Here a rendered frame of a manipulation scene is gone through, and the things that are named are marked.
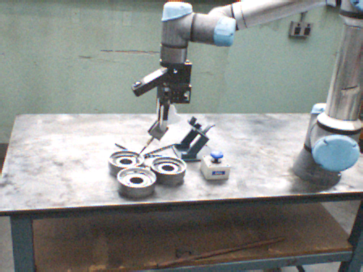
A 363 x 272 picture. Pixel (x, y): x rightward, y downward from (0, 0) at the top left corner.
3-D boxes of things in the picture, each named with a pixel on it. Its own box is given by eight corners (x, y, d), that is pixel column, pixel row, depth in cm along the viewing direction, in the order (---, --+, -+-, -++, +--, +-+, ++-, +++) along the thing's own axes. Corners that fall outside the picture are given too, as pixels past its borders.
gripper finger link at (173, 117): (181, 135, 126) (183, 105, 123) (161, 136, 124) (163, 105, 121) (178, 132, 129) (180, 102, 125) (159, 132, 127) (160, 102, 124)
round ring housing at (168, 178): (189, 172, 131) (190, 160, 129) (177, 189, 122) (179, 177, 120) (156, 164, 134) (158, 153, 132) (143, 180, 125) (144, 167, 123)
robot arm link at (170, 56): (164, 48, 113) (156, 40, 120) (163, 65, 115) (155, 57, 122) (191, 49, 115) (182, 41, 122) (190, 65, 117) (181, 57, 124)
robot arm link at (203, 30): (238, 14, 118) (198, 8, 120) (235, 20, 108) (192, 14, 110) (234, 42, 121) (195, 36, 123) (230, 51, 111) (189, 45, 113)
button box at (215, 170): (206, 180, 128) (208, 166, 126) (199, 168, 134) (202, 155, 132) (232, 179, 130) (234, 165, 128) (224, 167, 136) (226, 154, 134)
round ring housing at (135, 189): (147, 203, 114) (147, 190, 113) (110, 194, 117) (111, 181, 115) (160, 184, 124) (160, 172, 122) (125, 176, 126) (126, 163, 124)
